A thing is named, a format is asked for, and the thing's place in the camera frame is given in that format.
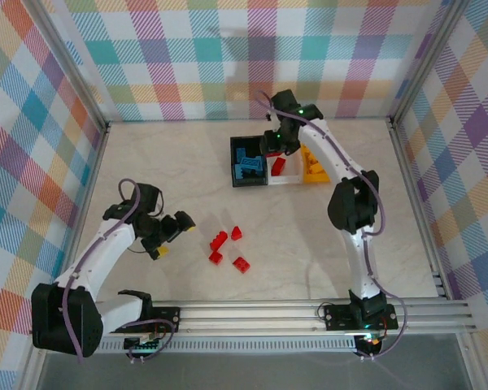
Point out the orange yellow lego brick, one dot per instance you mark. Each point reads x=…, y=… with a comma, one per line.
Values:
x=309, y=154

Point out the small blue lego brick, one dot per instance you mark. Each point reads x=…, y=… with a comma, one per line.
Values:
x=240, y=153

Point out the long blue lego brick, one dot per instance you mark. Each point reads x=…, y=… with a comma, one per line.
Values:
x=240, y=172

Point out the red sloped lego brick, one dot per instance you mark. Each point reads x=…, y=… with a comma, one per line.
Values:
x=236, y=233

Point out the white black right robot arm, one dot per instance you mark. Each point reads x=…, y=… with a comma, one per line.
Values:
x=362, y=260

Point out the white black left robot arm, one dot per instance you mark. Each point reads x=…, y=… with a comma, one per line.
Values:
x=105, y=252

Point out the tall red lego brick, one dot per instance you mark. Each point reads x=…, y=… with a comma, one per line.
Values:
x=278, y=165

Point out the clear plastic container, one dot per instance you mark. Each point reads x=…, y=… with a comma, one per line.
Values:
x=293, y=178

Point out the long red lego brick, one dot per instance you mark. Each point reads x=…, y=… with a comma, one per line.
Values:
x=219, y=239

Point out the yellow plastic container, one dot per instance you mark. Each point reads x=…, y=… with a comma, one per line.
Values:
x=321, y=178

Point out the black plastic container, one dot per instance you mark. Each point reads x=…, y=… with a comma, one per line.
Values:
x=248, y=183

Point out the small red lego brick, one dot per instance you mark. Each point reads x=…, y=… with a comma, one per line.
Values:
x=216, y=257

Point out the flat red lego brick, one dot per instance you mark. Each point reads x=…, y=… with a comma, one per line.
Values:
x=241, y=265

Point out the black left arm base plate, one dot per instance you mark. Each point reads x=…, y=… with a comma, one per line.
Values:
x=168, y=315

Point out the aluminium table side rail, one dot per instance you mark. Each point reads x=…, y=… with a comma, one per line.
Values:
x=87, y=195
x=418, y=207

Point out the long aluminium base rail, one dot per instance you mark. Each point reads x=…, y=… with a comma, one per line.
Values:
x=248, y=319

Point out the aluminium frame post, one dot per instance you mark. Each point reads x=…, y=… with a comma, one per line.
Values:
x=427, y=61
x=71, y=65

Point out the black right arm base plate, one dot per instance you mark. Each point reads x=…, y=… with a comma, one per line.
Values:
x=337, y=317

